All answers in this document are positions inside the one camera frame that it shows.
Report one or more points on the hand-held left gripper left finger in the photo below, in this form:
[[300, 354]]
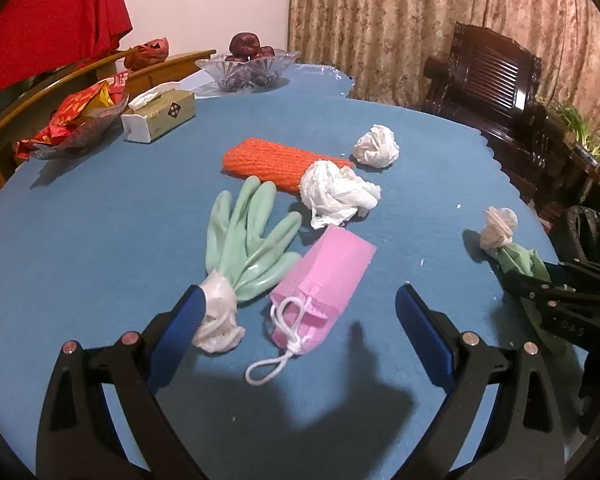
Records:
[[180, 330]]

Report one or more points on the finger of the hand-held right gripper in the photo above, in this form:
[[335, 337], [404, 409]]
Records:
[[587, 275], [535, 292]]

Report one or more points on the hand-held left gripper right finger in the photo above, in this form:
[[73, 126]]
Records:
[[422, 335]]

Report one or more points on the green rubber glove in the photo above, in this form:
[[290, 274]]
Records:
[[510, 256], [245, 245]]

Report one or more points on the waste bin with black bag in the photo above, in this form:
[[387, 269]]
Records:
[[592, 230]]

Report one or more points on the large white tissue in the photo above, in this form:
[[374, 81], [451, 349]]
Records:
[[335, 190]]

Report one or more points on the small white tissue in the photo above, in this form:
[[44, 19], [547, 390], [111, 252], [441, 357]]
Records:
[[377, 146]]

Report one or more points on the orange mesh scrubber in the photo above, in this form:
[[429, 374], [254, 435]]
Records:
[[280, 162]]

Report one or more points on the dark wooden side table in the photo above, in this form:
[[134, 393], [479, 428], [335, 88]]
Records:
[[565, 170]]

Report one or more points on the potted green plant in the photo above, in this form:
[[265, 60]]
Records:
[[577, 122]]

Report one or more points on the tissue box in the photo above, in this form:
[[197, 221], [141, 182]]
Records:
[[165, 115]]

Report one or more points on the glass snack dish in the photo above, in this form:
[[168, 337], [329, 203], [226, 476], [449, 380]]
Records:
[[87, 135]]

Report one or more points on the dark wooden armchair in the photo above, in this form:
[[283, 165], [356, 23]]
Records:
[[485, 75]]

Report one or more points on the red patterned snack packet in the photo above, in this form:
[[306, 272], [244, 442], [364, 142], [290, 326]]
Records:
[[77, 105], [35, 141]]

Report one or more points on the yellow snack packet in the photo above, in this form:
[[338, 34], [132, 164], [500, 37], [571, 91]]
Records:
[[100, 97]]

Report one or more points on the glass fruit bowl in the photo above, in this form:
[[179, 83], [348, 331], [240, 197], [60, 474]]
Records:
[[250, 77]]

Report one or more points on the light wooden cabinet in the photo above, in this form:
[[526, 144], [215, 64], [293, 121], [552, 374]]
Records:
[[180, 67]]

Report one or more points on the light blue tablecloth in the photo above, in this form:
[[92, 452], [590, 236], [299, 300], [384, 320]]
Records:
[[310, 82]]

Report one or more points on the dark red apple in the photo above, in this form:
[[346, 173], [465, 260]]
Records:
[[231, 58], [243, 42], [266, 52]]

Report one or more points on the red patterned bag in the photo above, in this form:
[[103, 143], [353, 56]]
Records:
[[147, 55]]

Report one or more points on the beige floral curtain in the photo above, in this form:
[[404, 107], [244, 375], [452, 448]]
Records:
[[380, 20]]

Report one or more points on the red cloth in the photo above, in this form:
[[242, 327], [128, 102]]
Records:
[[55, 20]]

